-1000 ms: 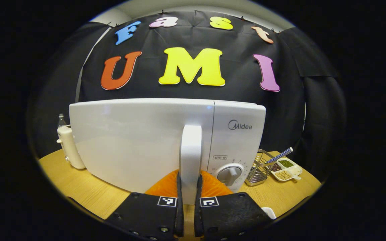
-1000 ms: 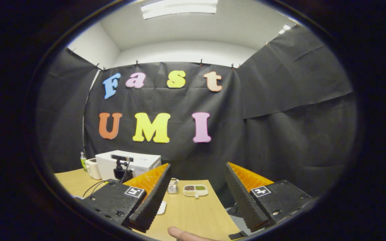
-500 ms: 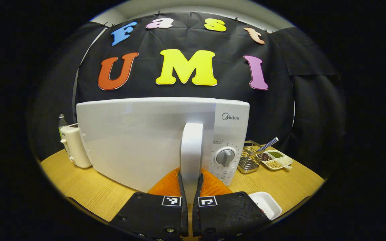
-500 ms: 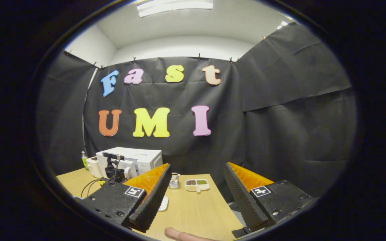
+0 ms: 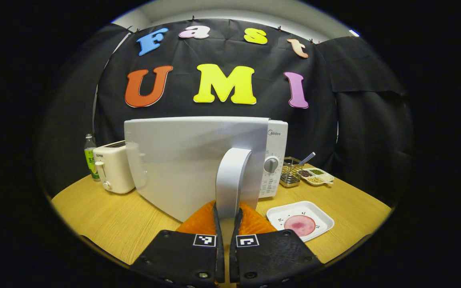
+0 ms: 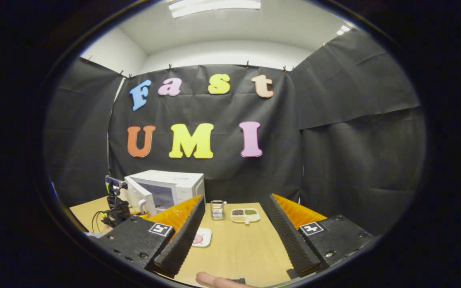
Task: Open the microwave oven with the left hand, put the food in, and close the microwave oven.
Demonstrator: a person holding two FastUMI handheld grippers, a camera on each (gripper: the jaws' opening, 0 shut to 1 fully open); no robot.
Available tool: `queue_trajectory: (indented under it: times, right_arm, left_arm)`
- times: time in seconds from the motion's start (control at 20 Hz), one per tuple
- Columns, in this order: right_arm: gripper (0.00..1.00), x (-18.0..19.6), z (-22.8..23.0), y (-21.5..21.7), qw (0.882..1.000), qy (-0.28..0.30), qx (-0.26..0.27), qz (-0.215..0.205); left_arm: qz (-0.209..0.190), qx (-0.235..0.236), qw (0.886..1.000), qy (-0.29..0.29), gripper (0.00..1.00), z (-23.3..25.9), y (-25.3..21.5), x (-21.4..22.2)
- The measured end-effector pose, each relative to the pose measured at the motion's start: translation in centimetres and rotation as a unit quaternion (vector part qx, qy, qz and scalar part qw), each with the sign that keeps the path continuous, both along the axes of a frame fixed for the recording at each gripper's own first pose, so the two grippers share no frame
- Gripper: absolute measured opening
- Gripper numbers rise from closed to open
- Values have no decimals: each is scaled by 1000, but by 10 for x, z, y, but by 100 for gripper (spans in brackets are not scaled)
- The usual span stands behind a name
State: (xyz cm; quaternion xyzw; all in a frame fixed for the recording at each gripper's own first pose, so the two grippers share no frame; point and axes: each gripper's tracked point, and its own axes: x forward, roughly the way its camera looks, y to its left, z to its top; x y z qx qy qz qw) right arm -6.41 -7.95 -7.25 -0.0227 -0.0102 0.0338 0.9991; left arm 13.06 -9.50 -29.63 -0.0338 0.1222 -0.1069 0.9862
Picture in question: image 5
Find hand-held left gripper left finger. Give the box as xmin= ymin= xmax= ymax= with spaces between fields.
xmin=130 ymin=201 xmax=225 ymax=288

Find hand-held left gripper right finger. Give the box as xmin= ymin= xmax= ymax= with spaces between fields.
xmin=229 ymin=202 xmax=323 ymax=288

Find white square plate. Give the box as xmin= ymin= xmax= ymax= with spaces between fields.
xmin=266 ymin=201 xmax=335 ymax=242

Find pink round meat slice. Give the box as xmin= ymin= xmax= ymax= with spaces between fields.
xmin=284 ymin=215 xmax=316 ymax=237

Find white microwave oven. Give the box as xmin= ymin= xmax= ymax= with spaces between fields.
xmin=124 ymin=116 xmax=289 ymax=223

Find white divided grain dish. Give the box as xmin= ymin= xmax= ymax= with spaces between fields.
xmin=301 ymin=167 xmax=335 ymax=186

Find white toaster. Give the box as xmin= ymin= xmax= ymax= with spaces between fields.
xmin=93 ymin=140 xmax=136 ymax=194

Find green label drink bottle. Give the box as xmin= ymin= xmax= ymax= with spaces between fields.
xmin=84 ymin=134 xmax=100 ymax=181

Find black backdrop cloth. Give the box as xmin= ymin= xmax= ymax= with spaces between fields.
xmin=38 ymin=18 xmax=413 ymax=208

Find metal wire basket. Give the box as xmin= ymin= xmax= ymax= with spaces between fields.
xmin=279 ymin=157 xmax=304 ymax=188

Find grey handled spoon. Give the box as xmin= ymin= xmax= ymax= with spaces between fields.
xmin=298 ymin=152 xmax=316 ymax=167

